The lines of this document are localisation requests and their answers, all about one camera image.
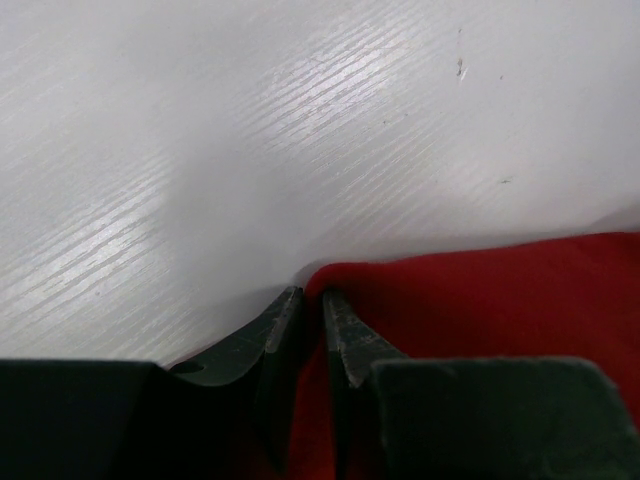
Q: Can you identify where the red t shirt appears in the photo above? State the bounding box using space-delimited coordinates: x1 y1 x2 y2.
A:
164 230 640 480

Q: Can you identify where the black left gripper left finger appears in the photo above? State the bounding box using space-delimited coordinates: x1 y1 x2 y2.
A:
1 286 304 479

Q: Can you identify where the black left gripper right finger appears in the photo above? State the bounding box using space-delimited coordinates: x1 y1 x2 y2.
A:
322 291 639 479

